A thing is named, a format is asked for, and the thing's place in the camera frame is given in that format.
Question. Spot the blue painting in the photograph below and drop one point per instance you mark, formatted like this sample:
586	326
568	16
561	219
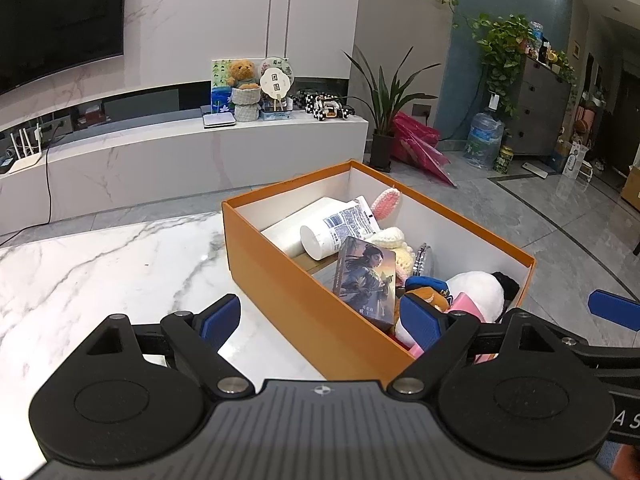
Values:
221	101

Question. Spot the dark illustrated box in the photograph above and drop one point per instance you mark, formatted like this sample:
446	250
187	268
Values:
365	280

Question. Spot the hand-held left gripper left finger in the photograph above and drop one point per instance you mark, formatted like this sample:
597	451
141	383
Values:
220	317

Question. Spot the orange storage box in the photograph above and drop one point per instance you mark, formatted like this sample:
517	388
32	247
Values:
280	285

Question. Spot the large cardboard box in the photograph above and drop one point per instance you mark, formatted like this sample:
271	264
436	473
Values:
632	186

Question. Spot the green painting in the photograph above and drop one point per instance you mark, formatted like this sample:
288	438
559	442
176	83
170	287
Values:
222	72

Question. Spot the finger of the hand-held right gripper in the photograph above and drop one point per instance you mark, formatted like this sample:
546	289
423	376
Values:
610	355
612	306

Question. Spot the white marble TV cabinet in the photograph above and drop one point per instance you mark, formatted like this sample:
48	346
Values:
175	155

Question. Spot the clear water jug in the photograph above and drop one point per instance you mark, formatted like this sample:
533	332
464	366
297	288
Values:
484	140

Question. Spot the grey drawer cabinet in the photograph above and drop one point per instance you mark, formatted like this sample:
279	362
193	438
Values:
542	105

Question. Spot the crochet bunny toy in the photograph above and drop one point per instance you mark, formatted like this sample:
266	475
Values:
395	237

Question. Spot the long-leaf potted plant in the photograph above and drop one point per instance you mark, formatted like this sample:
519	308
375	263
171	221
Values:
385	105

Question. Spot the grey laptop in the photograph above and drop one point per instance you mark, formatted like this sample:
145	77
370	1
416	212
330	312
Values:
217	121

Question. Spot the pink umbrella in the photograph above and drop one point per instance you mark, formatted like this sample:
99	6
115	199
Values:
420	145

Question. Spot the green can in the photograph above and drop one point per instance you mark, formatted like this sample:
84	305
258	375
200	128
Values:
503	161

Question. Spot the person's blue clothing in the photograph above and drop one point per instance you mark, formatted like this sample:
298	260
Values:
625	462

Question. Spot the floral round fan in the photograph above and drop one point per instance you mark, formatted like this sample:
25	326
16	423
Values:
280	62

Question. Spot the brown teddy bear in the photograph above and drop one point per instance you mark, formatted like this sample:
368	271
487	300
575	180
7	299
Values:
243	75

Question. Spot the white router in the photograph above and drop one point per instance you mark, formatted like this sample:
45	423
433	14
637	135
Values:
27	162

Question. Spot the pink card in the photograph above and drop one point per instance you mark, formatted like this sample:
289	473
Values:
470	306

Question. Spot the blue tissue box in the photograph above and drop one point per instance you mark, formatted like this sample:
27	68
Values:
276	114

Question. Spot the white black plush toy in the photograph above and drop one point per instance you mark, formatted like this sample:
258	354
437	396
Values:
475	285

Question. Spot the round white fan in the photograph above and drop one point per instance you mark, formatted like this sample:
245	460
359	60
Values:
275	84

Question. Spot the orange raccoon plush toy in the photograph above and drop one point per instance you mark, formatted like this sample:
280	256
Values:
425	292

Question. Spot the black white checkered toy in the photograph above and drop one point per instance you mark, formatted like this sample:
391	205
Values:
325	105

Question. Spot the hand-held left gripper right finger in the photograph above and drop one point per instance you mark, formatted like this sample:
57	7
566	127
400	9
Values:
420	322

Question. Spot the small dark blue box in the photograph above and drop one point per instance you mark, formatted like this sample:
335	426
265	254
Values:
5	166

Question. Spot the trailing green vine plant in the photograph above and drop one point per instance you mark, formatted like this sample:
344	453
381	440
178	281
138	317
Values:
500	50

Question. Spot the black television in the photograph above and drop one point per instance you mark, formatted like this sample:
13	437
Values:
55	15

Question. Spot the white tissue pack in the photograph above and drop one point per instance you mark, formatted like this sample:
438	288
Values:
305	225

